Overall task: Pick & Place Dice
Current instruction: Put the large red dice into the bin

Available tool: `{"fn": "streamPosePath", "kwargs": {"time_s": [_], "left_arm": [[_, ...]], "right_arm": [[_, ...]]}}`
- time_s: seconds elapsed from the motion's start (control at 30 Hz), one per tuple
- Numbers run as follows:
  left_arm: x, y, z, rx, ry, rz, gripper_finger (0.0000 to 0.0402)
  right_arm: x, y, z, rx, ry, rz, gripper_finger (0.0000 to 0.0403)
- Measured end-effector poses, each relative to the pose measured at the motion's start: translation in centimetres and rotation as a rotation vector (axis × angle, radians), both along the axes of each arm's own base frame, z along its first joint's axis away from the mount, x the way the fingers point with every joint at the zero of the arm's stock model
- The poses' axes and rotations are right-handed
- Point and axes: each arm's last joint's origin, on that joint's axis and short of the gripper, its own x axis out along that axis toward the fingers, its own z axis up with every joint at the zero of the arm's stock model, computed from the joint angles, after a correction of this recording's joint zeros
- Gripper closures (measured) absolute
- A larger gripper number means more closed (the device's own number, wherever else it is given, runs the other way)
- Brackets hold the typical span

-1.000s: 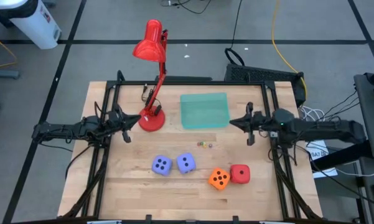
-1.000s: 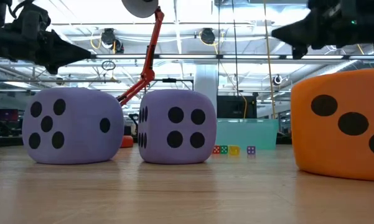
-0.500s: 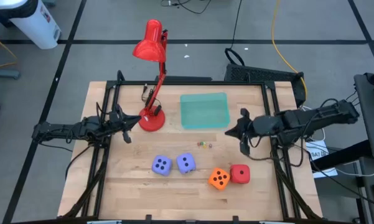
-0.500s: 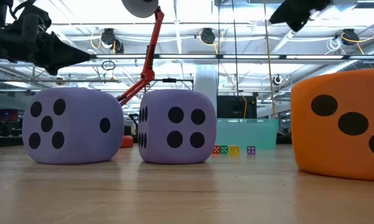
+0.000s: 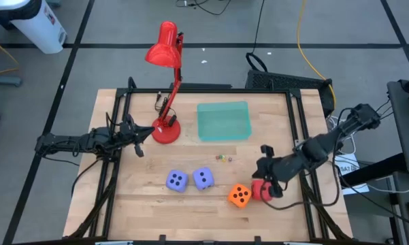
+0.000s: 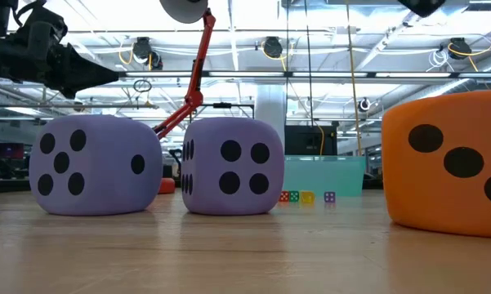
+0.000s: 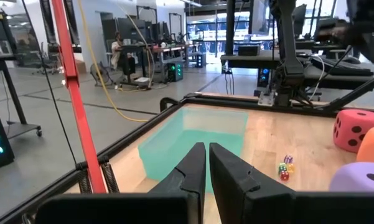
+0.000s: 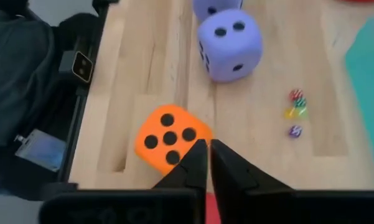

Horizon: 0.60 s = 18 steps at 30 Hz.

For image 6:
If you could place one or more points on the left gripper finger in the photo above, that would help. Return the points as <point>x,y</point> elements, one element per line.
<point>86,73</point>

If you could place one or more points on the large purple foam die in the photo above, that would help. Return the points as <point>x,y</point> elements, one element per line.
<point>233,134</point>
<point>98,163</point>

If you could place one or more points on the large orange foam die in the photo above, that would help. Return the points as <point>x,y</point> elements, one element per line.
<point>433,204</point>

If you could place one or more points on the small purple die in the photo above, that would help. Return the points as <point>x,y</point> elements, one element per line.
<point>329,197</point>

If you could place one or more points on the small yellow die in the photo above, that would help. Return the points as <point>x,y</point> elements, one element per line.
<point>307,197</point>

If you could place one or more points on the small green die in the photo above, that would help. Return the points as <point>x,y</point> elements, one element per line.
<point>294,196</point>

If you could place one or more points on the small red die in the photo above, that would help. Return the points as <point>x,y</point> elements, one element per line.
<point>284,196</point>

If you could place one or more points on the dark monitor screen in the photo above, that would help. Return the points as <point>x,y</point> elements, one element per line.
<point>9,150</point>

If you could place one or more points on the red desk lamp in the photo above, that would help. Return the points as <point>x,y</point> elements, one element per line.
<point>196,81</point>

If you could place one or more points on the black computer case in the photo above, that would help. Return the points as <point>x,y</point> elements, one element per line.
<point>306,141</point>

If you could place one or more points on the green translucent plastic bin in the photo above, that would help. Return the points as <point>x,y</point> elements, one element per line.
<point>322,175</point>

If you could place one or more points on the black metal table frame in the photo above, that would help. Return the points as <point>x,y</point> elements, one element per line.
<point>290,74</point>

